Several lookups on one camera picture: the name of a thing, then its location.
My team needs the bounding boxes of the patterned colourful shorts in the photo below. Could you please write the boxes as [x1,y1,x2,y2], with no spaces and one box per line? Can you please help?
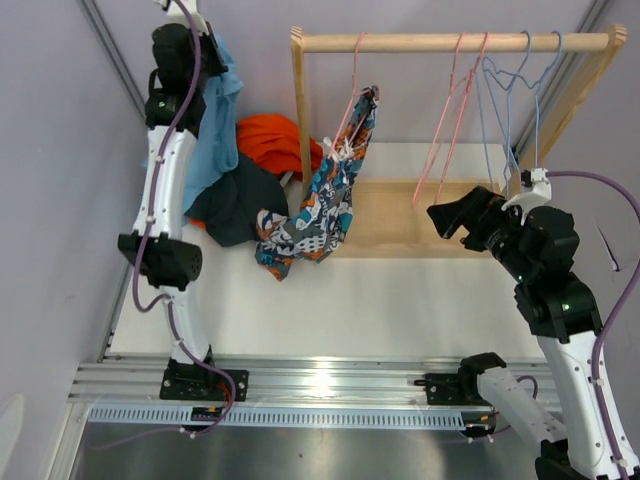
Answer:
[255,85,379,281]

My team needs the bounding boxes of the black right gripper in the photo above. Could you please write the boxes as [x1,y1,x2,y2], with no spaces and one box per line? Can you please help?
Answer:
[427,185,536,283]

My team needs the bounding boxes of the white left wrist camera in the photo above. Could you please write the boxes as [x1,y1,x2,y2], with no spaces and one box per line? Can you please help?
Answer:
[155,0,209,34]

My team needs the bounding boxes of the light blue shorts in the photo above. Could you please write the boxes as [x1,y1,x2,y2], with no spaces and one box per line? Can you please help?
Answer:
[182,33,244,215]

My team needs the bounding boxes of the aluminium mounting rail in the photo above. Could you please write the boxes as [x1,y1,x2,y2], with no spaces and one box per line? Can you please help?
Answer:
[67,355,566,412]

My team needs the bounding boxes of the dark navy shorts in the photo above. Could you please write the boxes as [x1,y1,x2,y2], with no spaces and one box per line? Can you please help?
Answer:
[186,154,289,247]

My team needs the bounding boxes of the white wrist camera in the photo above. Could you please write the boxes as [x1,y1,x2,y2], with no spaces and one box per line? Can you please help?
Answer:
[501,167,552,226]
[155,0,209,34]

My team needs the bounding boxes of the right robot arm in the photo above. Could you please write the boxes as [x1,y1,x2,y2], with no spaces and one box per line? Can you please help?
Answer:
[427,186,639,479]

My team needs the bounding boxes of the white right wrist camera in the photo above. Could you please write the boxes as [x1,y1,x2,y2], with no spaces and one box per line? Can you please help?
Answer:
[501,167,552,226]

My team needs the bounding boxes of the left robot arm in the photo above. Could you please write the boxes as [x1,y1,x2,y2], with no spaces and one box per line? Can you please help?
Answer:
[117,23,227,400]

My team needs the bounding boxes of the slotted cable duct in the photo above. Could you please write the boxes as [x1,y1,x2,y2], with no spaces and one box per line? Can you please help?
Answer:
[88,403,466,431]

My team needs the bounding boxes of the orange shorts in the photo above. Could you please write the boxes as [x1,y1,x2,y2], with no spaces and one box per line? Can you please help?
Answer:
[187,113,325,229]

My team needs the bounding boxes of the wooden clothes rack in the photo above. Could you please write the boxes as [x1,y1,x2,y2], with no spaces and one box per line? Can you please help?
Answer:
[290,24,628,259]

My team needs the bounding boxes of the blue wire hanger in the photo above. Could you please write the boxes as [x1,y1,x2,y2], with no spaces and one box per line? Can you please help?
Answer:
[480,30,531,188]
[503,30,564,195]

